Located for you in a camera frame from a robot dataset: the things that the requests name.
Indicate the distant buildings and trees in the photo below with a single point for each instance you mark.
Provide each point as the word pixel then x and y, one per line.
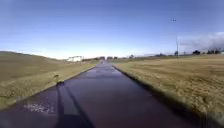
pixel 110 58

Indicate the dark wet asphalt path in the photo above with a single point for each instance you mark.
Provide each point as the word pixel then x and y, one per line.
pixel 110 100

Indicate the white building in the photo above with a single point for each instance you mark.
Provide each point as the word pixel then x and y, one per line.
pixel 76 58

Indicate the pole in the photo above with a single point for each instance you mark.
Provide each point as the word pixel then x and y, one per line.
pixel 177 48

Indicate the flat dry grass field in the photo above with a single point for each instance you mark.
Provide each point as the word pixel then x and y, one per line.
pixel 186 76

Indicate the grassy hill slope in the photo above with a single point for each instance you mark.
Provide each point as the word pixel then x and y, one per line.
pixel 23 71

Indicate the row of dark trees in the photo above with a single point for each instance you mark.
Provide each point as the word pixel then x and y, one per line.
pixel 210 51

